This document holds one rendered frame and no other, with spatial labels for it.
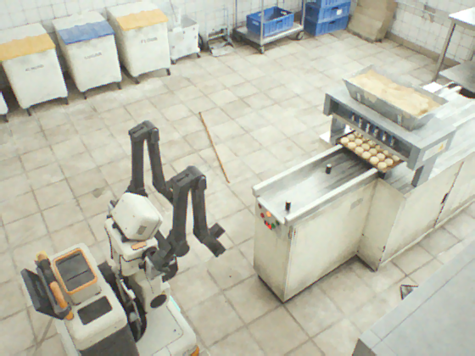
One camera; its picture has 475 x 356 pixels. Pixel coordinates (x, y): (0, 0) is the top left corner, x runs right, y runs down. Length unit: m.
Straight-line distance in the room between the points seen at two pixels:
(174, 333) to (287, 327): 0.77
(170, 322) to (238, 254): 0.87
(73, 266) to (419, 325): 1.66
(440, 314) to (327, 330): 2.06
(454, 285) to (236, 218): 2.65
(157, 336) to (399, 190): 1.65
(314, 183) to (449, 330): 1.78
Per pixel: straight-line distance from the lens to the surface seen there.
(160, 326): 2.63
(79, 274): 2.15
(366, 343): 0.85
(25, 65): 4.93
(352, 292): 3.15
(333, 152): 2.76
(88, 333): 2.10
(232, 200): 3.63
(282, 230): 2.37
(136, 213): 1.98
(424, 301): 0.94
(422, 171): 2.65
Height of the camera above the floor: 2.55
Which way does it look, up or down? 42 degrees down
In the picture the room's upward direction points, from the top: 1 degrees counter-clockwise
